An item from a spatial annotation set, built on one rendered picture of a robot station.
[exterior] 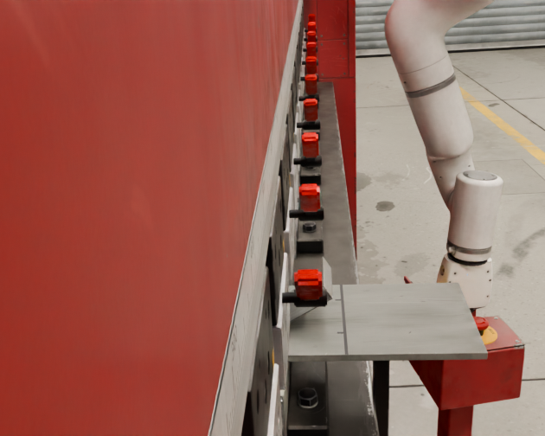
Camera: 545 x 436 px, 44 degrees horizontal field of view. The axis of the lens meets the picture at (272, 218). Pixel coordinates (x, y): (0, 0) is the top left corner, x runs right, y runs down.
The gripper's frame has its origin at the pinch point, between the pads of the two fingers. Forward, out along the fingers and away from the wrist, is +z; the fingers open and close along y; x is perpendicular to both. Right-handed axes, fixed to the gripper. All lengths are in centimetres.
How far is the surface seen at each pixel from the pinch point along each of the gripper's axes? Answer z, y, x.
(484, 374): 1.2, -1.4, -15.1
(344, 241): -11.9, -19.6, 16.3
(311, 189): -46, -43, -43
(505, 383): 3.7, 3.3, -15.1
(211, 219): -60, -57, -86
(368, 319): -23, -31, -34
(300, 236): -14.0, -29.6, 15.1
